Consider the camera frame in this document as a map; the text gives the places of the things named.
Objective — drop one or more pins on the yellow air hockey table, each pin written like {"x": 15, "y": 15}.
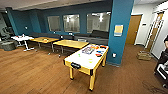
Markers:
{"x": 85, "y": 61}

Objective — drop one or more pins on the grey lounge chair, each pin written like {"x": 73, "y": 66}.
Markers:
{"x": 6, "y": 33}

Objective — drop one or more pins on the white framed glass door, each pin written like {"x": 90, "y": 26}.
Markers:
{"x": 155, "y": 30}

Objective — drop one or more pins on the small white table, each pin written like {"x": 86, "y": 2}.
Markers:
{"x": 21, "y": 38}

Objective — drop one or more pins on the yellow-green plastic colander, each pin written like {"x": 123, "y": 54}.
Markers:
{"x": 90, "y": 60}

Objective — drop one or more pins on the colourful board game box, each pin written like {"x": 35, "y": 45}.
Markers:
{"x": 88, "y": 50}

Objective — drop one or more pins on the framed yellow wall plaque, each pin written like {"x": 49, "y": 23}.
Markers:
{"x": 118, "y": 30}

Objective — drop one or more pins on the wooden top office table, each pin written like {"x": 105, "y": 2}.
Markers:
{"x": 71, "y": 43}
{"x": 45, "y": 39}

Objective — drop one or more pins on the blue plastic bowl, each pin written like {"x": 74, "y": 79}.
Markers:
{"x": 98, "y": 54}

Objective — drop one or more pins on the dark grey sofa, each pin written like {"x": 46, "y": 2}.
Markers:
{"x": 96, "y": 36}

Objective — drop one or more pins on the interior glass window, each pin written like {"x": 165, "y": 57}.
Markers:
{"x": 98, "y": 22}
{"x": 54, "y": 23}
{"x": 71, "y": 23}

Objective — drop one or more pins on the orange red plastic bowl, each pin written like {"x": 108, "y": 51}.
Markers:
{"x": 96, "y": 46}

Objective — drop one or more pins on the round grey bin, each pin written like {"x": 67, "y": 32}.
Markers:
{"x": 8, "y": 45}

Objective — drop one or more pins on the dark wall bench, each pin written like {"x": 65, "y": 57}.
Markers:
{"x": 50, "y": 34}

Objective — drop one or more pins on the person in dark clothes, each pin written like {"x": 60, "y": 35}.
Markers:
{"x": 165, "y": 42}

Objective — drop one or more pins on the white pillar outlet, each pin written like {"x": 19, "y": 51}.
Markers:
{"x": 114, "y": 55}

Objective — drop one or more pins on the brown cardboard box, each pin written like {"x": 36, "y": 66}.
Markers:
{"x": 144, "y": 55}

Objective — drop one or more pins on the brown wooden door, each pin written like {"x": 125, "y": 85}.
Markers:
{"x": 133, "y": 30}

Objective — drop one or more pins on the small white tabletop object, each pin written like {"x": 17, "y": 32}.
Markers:
{"x": 24, "y": 36}

